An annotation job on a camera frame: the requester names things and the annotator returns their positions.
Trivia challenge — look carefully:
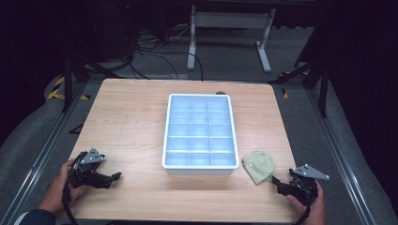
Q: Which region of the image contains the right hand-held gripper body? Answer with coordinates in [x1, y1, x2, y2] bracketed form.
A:
[288, 163, 330, 206]

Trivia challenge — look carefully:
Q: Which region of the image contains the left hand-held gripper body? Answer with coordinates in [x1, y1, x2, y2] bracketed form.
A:
[68, 147, 109, 189]

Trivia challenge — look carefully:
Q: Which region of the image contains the light green cloth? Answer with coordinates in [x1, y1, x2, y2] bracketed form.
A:
[241, 150, 276, 186]

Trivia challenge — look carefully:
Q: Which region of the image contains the white compartment tray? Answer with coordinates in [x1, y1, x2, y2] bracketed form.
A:
[161, 93, 240, 176]

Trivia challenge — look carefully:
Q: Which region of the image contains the person's right hand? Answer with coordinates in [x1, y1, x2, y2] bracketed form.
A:
[285, 181, 329, 225]

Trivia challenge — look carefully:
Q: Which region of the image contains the person's left hand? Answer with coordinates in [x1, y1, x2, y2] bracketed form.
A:
[38, 158, 92, 215]

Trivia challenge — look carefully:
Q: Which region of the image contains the yellow black floor tape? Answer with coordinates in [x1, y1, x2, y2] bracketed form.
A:
[46, 76, 92, 101]
[278, 70, 311, 100]

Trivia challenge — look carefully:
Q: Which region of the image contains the black metal stand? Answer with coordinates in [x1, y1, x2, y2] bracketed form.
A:
[268, 57, 331, 119]
[60, 54, 121, 113]

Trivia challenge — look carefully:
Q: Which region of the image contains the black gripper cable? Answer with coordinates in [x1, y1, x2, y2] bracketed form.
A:
[61, 151, 88, 225]
[294, 202, 314, 225]

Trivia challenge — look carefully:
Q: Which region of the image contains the grey metal floor rail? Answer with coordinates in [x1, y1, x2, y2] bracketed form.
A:
[305, 87, 376, 225]
[0, 79, 89, 225]

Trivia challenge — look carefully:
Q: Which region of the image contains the bundle of black floor cables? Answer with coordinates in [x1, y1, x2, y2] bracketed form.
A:
[125, 24, 205, 83]

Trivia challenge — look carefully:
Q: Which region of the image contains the white metal table frame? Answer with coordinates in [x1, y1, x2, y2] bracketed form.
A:
[186, 4, 277, 74]

